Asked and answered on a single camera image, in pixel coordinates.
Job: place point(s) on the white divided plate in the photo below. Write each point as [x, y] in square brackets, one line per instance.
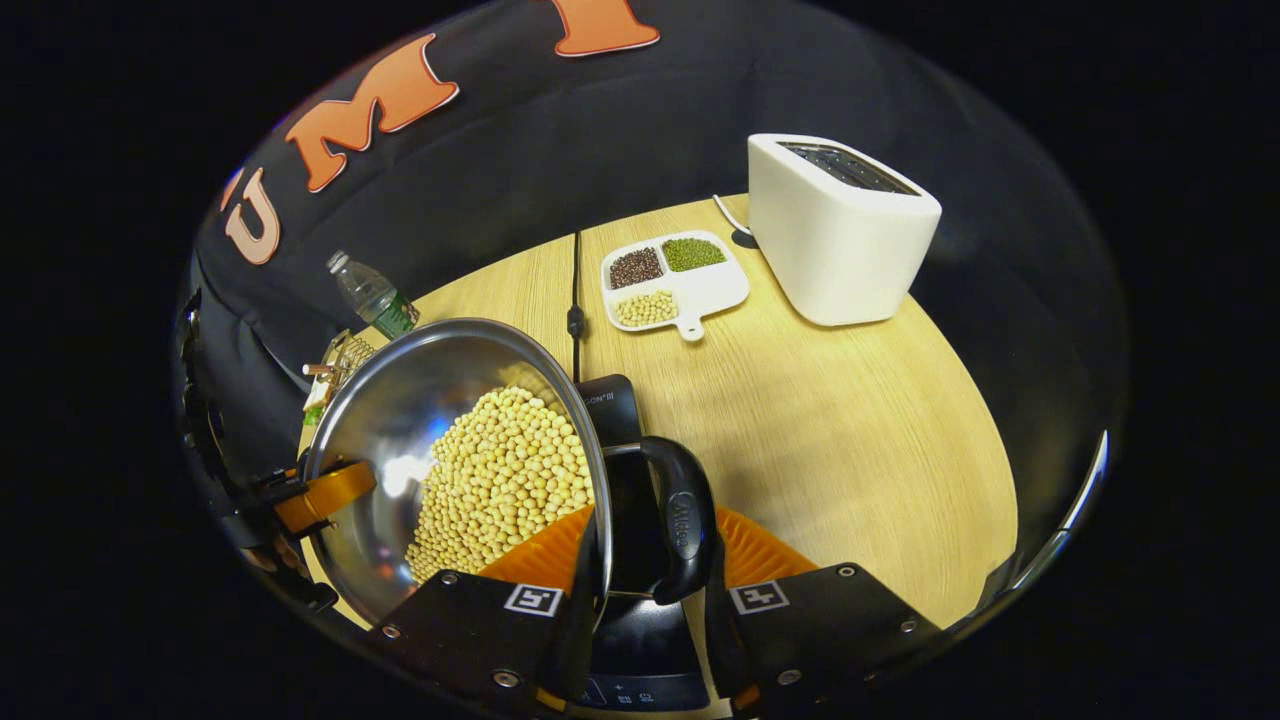
[715, 290]

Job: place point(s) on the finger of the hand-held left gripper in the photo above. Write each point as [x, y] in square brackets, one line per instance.
[330, 490]

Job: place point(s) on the pile of green beans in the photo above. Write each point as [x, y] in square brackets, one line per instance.
[694, 254]

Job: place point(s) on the small pile of soybeans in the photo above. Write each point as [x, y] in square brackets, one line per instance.
[647, 308]

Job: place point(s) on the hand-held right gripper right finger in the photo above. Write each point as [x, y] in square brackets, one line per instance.
[722, 640]

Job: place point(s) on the black induction cooktop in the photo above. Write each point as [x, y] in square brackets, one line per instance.
[635, 520]

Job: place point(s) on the pile of red beans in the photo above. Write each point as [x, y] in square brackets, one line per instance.
[637, 268]

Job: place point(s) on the white toaster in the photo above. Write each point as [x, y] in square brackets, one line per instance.
[840, 250]

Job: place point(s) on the pile of soybeans in pot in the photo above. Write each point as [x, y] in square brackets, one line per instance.
[500, 480]

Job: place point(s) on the clear plastic bottle green label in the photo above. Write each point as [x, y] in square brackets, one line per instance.
[375, 300]

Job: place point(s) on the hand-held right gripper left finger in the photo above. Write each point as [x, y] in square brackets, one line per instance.
[575, 650]

